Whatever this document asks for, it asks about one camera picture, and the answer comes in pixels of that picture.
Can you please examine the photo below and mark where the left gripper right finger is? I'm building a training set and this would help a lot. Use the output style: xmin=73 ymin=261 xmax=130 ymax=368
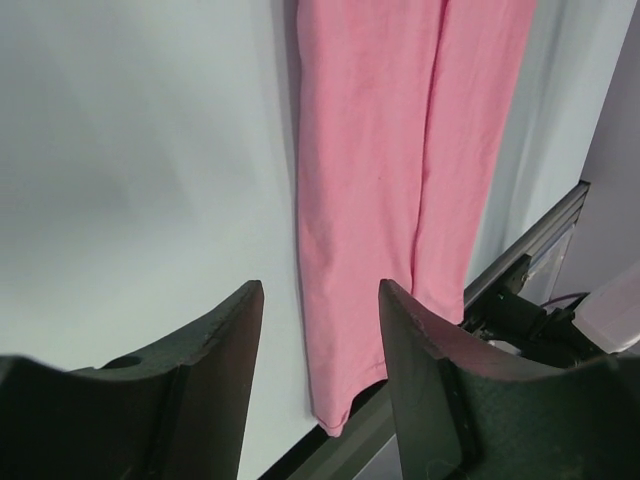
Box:
xmin=379 ymin=280 xmax=639 ymax=479

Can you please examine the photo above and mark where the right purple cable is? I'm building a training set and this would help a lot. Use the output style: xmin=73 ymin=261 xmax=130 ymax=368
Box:
xmin=542 ymin=292 xmax=591 ymax=309

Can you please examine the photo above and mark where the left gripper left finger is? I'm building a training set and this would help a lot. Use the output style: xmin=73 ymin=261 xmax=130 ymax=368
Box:
xmin=1 ymin=280 xmax=263 ymax=479

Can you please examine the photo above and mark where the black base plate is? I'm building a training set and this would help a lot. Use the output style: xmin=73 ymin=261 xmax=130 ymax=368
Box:
xmin=262 ymin=279 xmax=603 ymax=479

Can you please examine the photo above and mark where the aluminium frame rail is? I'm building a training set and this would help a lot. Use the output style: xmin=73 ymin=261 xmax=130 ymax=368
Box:
xmin=464 ymin=181 xmax=590 ymax=310

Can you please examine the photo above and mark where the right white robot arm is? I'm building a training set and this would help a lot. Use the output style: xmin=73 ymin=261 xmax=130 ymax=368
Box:
xmin=574 ymin=263 xmax=639 ymax=354

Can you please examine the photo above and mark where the pink t shirt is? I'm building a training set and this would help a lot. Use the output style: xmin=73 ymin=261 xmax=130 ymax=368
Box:
xmin=297 ymin=1 xmax=536 ymax=437

